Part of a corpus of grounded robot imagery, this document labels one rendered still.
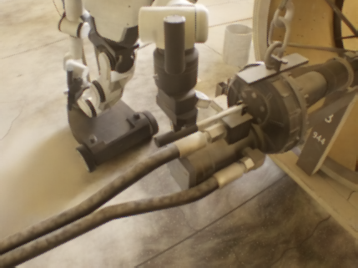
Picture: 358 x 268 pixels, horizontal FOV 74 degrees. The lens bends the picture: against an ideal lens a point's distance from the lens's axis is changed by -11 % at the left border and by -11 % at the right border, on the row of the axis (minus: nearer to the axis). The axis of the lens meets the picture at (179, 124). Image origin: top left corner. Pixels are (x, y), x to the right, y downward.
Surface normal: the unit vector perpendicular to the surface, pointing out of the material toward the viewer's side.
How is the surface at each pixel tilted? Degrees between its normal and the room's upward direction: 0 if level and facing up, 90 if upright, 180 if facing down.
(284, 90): 25
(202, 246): 0
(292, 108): 48
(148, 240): 0
